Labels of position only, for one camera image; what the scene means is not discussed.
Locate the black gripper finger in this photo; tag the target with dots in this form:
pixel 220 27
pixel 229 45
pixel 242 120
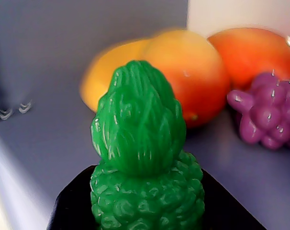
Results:
pixel 226 206
pixel 70 206

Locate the green toy pineapple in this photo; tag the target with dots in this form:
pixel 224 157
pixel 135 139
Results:
pixel 140 148

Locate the purple toy grape bunch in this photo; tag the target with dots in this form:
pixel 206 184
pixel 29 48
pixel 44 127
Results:
pixel 267 112

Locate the orange red toy peach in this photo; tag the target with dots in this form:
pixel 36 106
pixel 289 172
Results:
pixel 195 79

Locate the yellow toy fruit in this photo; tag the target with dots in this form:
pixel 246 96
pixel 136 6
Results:
pixel 104 74

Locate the red orange toy fruit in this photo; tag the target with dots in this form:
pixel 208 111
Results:
pixel 250 55

